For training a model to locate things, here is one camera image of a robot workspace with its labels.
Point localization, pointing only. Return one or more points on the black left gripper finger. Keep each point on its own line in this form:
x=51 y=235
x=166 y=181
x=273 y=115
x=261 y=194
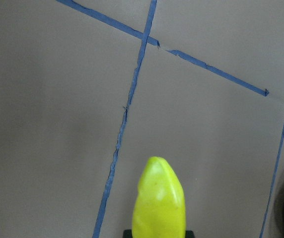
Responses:
x=127 y=234

